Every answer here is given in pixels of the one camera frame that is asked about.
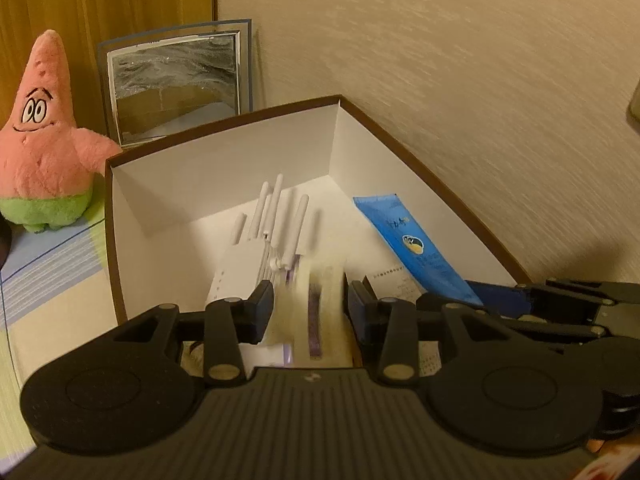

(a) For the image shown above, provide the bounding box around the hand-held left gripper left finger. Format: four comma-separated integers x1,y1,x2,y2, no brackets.
112,280,276,386

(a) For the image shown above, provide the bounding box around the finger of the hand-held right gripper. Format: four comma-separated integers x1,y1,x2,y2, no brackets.
417,294,608,346
465,277,640,318

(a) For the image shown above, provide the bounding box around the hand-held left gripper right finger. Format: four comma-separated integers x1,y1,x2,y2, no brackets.
346,280,506,386

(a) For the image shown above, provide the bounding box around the cream plastic clip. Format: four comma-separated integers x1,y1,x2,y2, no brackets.
265,252,358,368

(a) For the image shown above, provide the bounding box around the white router with antennas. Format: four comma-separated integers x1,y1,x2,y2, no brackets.
204,172,321,368

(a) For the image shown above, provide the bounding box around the blue tube with white cap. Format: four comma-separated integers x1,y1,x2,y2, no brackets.
352,194,485,307

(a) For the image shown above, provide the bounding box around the brown cardboard box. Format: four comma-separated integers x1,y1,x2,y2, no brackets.
104,94,535,376

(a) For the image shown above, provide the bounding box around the cartoon printed cloth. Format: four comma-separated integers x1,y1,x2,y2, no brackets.
585,440,640,480

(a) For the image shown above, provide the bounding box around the pink starfish plush toy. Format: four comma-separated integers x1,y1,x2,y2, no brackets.
0,29,123,233

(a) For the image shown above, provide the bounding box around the silver picture frame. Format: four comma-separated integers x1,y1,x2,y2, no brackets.
97,19,253,148

